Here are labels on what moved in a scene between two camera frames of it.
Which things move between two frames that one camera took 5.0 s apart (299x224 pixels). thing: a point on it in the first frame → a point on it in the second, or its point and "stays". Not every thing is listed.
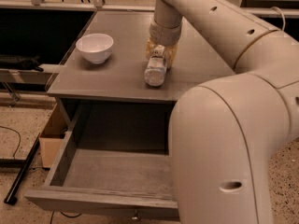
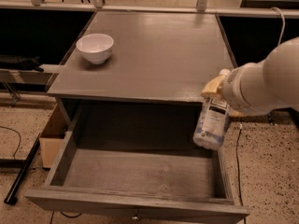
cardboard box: x=52 y=135 stays
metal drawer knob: x=135 y=215 stays
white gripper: x=163 y=34 → x=235 y=89
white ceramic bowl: x=95 y=48 stays
